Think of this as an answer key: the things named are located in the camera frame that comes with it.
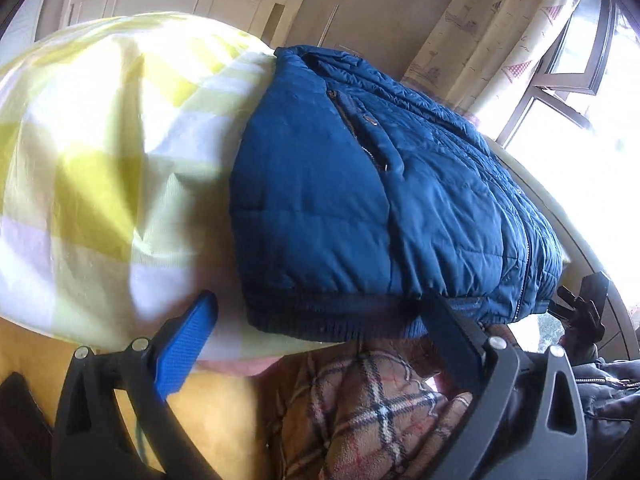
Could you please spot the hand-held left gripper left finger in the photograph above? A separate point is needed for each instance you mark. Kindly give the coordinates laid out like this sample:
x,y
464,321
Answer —
x,y
187,345

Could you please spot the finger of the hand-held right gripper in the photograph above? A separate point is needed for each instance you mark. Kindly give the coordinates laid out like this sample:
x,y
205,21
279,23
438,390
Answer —
x,y
596,290
570,302

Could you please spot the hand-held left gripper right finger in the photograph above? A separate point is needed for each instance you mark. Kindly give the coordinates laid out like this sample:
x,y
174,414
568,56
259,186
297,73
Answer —
x,y
452,335

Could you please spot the blue quilted jacket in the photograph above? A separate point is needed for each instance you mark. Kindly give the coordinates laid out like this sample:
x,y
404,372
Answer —
x,y
325,210

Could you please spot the yellow floral bedsheet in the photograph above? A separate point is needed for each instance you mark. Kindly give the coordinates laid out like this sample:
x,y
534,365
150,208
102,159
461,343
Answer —
x,y
225,410

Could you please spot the plaid pants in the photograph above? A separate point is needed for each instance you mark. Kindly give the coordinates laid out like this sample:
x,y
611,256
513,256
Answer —
x,y
360,410

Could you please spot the dark cloth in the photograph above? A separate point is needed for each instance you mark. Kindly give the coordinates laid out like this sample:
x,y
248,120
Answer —
x,y
22,425

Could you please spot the yellow white checked cloth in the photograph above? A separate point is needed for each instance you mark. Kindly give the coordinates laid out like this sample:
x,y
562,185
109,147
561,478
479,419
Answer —
x,y
100,160

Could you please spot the window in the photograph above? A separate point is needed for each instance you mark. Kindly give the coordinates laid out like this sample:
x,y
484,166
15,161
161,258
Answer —
x,y
565,60

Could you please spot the printed cream curtain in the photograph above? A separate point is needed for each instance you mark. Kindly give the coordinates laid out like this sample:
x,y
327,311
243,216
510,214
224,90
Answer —
x,y
500,20

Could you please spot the thin pale pole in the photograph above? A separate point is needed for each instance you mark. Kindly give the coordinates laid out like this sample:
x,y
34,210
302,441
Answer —
x,y
329,25

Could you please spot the white wooden headboard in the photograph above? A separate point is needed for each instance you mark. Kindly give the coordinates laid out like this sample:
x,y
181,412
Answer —
x,y
270,10

